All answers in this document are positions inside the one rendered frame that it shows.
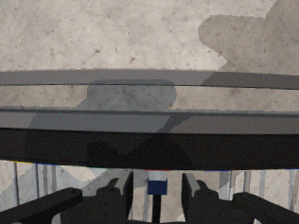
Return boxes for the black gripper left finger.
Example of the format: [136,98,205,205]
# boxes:
[0,171,133,224]

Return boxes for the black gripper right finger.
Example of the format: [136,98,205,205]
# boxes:
[182,173,299,224]

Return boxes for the black cable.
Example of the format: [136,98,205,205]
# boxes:
[151,195,161,223]

